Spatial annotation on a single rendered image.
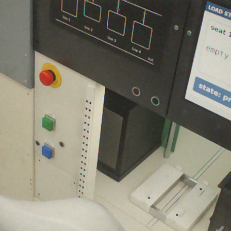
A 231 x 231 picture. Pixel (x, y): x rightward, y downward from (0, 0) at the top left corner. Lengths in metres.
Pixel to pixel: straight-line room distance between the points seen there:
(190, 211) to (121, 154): 0.28
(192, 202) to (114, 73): 0.64
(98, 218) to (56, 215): 0.05
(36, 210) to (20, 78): 0.72
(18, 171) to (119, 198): 0.33
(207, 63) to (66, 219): 0.45
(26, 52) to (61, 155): 0.31
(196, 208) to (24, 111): 0.61
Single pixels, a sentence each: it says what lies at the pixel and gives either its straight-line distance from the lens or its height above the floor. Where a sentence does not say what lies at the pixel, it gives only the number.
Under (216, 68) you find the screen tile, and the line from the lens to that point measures 0.93.
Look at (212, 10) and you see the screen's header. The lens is 0.90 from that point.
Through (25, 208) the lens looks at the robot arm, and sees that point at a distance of 0.63.
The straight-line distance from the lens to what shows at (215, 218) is 1.42.
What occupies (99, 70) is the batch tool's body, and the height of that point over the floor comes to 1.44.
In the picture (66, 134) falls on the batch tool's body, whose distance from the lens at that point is 1.30.
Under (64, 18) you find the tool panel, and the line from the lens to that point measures 1.12.
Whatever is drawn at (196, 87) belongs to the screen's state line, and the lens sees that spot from 0.97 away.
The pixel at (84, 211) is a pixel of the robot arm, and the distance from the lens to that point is 0.63.
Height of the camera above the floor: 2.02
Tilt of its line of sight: 37 degrees down
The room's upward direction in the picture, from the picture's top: 7 degrees clockwise
